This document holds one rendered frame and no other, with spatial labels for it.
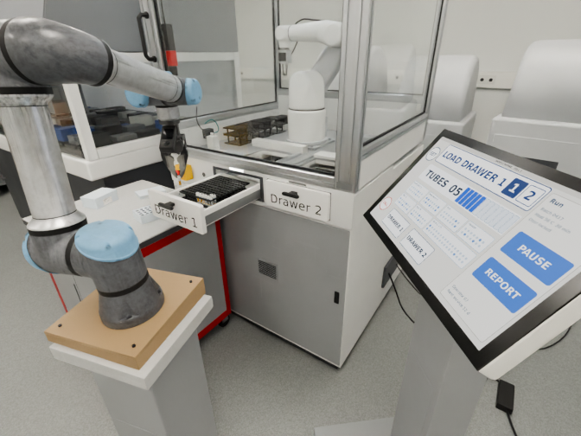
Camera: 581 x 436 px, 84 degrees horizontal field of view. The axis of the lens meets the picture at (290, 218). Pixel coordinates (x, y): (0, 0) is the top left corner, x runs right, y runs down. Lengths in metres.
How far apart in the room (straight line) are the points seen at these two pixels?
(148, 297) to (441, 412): 0.79
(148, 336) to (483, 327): 0.68
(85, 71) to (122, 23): 1.28
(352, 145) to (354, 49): 0.28
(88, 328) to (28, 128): 0.46
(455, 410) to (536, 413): 0.90
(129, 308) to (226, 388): 0.94
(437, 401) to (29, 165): 1.08
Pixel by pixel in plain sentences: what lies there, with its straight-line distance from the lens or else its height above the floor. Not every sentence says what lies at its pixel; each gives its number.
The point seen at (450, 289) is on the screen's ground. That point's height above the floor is 1.00.
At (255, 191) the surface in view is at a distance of 1.35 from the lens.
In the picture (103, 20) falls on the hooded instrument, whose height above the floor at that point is 1.54.
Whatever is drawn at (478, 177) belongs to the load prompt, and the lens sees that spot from 0.77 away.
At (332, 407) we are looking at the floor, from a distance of 1.64.
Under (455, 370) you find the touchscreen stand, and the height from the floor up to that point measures 0.71.
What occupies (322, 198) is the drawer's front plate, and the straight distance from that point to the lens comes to 1.18.
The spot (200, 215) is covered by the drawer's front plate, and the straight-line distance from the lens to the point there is 1.13.
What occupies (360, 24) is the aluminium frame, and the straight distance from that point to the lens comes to 1.06.
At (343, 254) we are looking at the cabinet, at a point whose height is 0.69.
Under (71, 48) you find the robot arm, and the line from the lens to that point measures 0.78.
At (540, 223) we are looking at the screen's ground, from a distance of 0.64.
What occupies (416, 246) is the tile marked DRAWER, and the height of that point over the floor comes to 1.00.
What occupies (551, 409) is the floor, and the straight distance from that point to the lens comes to 1.96.
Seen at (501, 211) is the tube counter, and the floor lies 1.12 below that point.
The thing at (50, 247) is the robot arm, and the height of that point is 1.00.
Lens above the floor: 1.37
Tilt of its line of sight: 27 degrees down
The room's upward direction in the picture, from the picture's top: 1 degrees counter-clockwise
